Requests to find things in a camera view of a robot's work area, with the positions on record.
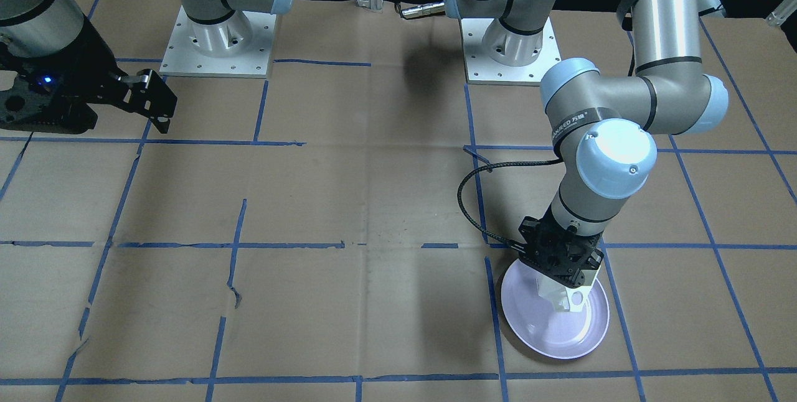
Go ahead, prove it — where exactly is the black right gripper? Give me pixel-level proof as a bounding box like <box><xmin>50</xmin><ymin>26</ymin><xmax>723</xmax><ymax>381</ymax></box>
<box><xmin>1</xmin><ymin>19</ymin><xmax>177</xmax><ymax>134</ymax></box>

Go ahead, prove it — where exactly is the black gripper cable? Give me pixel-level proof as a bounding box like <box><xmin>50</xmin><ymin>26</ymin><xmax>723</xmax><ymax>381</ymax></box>
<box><xmin>458</xmin><ymin>159</ymin><xmax>564</xmax><ymax>248</ymax></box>

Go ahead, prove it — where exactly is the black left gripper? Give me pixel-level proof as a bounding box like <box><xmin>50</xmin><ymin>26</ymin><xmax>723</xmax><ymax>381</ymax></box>
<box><xmin>519</xmin><ymin>210</ymin><xmax>604</xmax><ymax>287</ymax></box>

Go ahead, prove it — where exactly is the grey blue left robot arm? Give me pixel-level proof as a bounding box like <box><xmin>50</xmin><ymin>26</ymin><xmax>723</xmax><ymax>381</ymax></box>
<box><xmin>443</xmin><ymin>0</ymin><xmax>729</xmax><ymax>289</ymax></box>

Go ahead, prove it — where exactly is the lavender round plate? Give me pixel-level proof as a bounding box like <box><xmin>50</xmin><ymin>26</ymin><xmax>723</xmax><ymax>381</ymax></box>
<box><xmin>501</xmin><ymin>259</ymin><xmax>610</xmax><ymax>360</ymax></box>

